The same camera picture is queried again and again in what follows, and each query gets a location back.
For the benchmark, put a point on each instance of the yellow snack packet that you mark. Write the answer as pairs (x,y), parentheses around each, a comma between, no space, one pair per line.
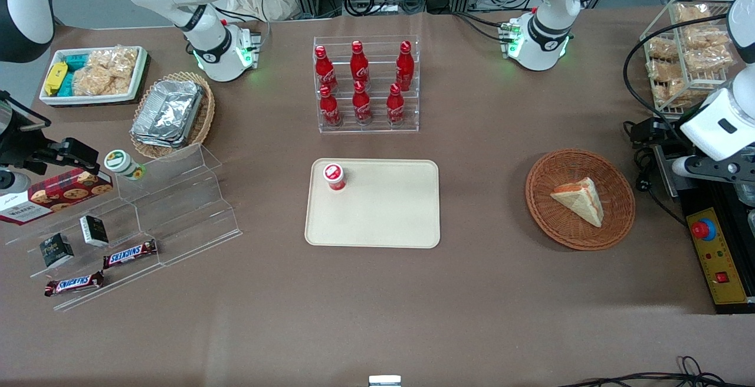
(55,77)

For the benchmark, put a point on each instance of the small silver white object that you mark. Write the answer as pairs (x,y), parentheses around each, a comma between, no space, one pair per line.
(384,381)

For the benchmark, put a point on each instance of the beige plastic tray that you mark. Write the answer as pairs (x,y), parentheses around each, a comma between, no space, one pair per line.
(383,210)

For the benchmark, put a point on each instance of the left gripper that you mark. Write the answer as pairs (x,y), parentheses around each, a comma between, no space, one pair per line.
(667,131)

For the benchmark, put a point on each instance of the clear bag brown snack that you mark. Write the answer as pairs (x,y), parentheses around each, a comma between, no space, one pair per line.
(663,71)
(693,14)
(662,49)
(705,38)
(708,59)

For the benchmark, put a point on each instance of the brown Snickers bar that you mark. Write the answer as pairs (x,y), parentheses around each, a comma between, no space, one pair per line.
(74,284)
(130,253)

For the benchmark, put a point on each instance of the triangular sandwich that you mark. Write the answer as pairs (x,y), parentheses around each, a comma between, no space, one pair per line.
(581,201)

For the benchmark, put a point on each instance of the red lid small cup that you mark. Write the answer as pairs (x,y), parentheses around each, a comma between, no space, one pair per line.
(334,174)

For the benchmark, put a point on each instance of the white rectangular plastic bin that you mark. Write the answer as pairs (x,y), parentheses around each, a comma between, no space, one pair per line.
(138,77)

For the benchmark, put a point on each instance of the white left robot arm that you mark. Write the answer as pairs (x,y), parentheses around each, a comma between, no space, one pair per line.
(551,21)

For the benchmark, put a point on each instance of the green lid yogurt cup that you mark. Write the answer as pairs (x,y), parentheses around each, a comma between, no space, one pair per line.
(121,163)

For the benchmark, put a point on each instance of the black yellow control box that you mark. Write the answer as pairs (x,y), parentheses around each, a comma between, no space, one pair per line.
(716,263)

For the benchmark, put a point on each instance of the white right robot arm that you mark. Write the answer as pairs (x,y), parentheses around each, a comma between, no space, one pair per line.
(200,27)

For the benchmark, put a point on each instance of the clear acrylic stepped shelf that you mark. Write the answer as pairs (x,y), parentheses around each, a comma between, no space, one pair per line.
(177,210)

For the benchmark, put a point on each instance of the small black power plug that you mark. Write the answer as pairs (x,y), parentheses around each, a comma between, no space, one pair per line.
(644,184)

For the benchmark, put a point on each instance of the teal snack packet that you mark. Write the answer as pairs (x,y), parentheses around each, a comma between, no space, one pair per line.
(75,61)

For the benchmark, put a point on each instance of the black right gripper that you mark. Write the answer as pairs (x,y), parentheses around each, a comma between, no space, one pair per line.
(16,146)

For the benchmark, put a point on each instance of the clear bag rice crackers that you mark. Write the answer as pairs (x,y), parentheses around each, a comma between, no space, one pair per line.
(106,71)

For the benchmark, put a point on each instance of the red tartan cookie box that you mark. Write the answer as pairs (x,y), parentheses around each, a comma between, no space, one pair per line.
(59,195)

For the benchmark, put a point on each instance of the light oval wicker basket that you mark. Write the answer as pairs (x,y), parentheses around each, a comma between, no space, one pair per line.
(206,112)

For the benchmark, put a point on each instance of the red cola bottle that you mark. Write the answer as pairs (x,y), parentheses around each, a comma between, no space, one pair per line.
(404,68)
(361,107)
(395,107)
(329,110)
(324,71)
(359,65)

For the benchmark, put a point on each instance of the small black box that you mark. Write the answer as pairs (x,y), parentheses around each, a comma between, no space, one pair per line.
(94,230)
(56,251)

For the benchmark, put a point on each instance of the red emergency stop button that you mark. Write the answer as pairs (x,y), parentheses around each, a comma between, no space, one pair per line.
(702,230)

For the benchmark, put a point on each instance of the stacked aluminium foil trays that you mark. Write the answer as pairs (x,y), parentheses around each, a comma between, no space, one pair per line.
(168,112)

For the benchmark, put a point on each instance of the brown round wicker basket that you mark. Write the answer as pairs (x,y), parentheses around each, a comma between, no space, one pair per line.
(548,210)

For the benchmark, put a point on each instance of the clear acrylic bottle rack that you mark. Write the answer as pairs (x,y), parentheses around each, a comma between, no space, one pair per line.
(377,128)

